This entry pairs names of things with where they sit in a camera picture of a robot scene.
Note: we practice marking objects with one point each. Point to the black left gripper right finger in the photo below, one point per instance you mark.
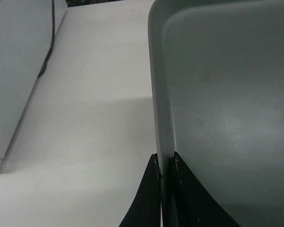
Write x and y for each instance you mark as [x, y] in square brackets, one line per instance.
[195, 207]

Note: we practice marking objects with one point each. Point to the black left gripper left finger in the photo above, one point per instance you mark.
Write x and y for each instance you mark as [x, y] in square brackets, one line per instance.
[145, 210]

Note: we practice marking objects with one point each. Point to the grey silver serving tray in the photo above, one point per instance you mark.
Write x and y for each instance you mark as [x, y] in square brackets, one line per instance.
[217, 75]

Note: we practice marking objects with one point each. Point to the white checkout counter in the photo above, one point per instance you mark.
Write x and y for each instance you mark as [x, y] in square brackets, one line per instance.
[87, 134]

